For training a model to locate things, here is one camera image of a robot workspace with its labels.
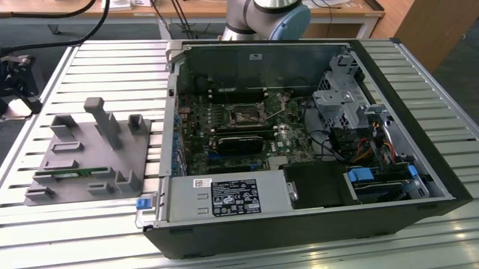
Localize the yellow red wire bundle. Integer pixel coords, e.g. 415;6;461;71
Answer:
354;120;398;164

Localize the black graphics card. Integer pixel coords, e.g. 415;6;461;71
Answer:
216;135;263;155

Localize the grey parts rack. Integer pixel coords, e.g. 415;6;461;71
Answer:
23;97;152;207

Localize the brown wooden cabinet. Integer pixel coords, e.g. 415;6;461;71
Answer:
395;0;479;73

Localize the black RAM slot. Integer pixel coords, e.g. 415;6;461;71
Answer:
214;131;275;138
214;126;274;133

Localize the CPU socket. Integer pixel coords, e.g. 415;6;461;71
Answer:
228;104;270;127

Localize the black wire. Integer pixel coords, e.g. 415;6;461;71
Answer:
303;98;347;161

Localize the grey metal drive cage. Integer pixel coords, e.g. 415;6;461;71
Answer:
311;54;376;131

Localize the hard disk in blue carrier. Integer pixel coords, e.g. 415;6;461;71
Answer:
343;165;410;203

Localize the black expansion slot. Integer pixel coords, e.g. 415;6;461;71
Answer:
207;164;260;173

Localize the black open PC case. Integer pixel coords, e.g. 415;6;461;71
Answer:
132;38;474;260

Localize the green motherboard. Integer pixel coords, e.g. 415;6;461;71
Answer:
175;89;319;177

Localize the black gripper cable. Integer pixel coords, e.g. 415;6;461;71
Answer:
0;0;111;53

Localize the grey power supply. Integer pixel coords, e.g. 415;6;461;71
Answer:
164;170;294;222

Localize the green RAM stick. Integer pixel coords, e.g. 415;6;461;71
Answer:
36;166;110;179

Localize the blue case latch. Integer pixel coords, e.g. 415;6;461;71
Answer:
136;197;156;211

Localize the metal socket cover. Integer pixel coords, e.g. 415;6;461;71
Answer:
266;91;292;118

